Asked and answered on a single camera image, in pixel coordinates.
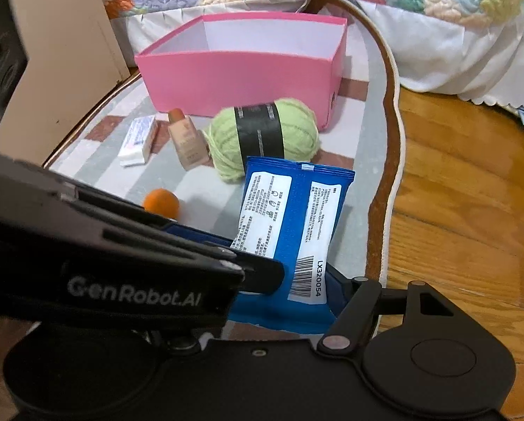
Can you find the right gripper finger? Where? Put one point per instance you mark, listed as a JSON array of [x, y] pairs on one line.
[[353, 303]]

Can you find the orange makeup sponge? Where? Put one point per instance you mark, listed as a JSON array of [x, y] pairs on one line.
[[162, 202]]

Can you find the small white blue box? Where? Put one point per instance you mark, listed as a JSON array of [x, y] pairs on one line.
[[138, 141]]

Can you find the blue wet wipes pack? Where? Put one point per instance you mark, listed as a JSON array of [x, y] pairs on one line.
[[289, 213]]

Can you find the foundation bottle gold cap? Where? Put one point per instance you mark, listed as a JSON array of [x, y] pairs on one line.
[[189, 143]]

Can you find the green yarn ball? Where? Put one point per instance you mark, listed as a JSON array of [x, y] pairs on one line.
[[283, 129]]

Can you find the penguin pattern rug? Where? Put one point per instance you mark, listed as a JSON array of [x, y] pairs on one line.
[[364, 135]]

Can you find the pink cardboard box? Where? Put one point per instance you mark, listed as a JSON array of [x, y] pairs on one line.
[[240, 59]]

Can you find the white bed skirt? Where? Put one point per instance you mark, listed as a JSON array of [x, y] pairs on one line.
[[484, 65]]

